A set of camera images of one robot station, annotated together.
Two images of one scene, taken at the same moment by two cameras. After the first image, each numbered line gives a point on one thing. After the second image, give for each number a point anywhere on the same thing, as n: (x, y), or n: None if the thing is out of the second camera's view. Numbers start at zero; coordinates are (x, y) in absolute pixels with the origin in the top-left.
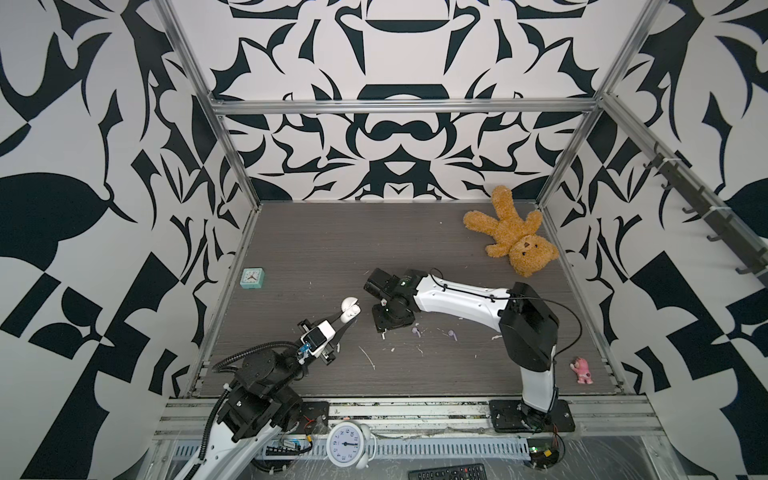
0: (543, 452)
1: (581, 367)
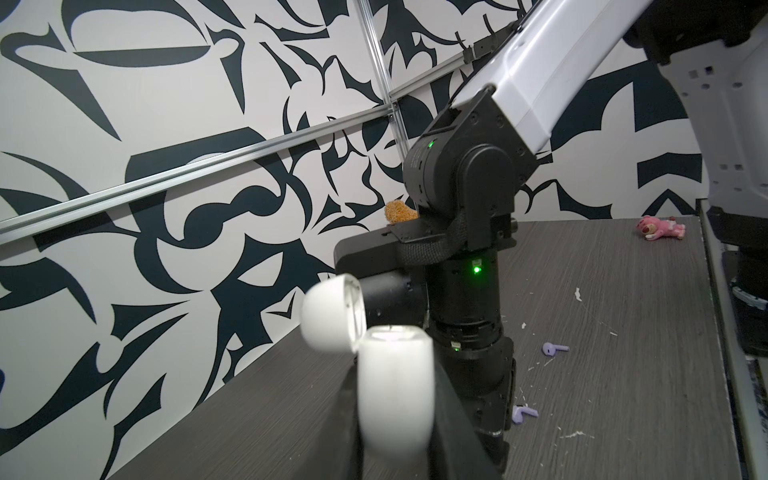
0: None
1: (653, 228)
